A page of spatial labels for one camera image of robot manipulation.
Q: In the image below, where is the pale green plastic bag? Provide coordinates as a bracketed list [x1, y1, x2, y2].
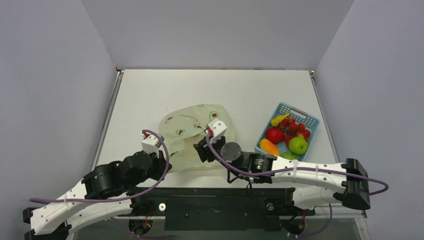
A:
[158, 104, 236, 173]

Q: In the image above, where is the red fake apple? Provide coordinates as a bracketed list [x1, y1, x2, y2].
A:
[265, 127, 285, 145]

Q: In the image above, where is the green fake apple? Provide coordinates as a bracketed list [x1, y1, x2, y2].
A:
[288, 136, 309, 156]

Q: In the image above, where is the small green fake fruit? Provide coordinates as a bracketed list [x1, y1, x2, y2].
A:
[280, 151, 299, 160]

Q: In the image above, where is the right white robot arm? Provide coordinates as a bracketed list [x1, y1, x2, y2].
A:
[193, 137, 371, 214]

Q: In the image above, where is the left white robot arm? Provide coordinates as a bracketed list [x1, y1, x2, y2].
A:
[22, 150, 172, 240]

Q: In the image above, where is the small yellow fake pepper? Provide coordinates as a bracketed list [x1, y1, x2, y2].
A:
[270, 113, 290, 127]

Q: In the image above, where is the red fake grape bunch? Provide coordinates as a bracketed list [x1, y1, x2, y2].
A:
[277, 117, 311, 147]

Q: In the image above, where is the blue plastic basket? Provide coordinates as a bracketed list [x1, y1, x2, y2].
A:
[254, 102, 320, 161]

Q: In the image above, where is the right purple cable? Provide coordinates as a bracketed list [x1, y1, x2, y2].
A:
[205, 134, 389, 196]

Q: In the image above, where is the purple cable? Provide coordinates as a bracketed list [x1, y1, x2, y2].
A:
[29, 129, 170, 205]
[205, 134, 389, 196]

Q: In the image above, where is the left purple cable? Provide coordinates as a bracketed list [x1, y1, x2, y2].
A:
[29, 129, 170, 205]

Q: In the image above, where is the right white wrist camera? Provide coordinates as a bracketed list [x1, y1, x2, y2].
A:
[204, 118, 227, 144]

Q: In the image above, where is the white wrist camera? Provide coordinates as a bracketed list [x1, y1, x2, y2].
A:
[204, 118, 227, 144]
[140, 131, 165, 158]

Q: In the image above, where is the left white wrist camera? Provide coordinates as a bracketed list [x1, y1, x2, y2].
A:
[140, 131, 165, 158]

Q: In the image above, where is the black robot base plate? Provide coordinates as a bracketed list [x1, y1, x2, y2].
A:
[124, 187, 316, 232]

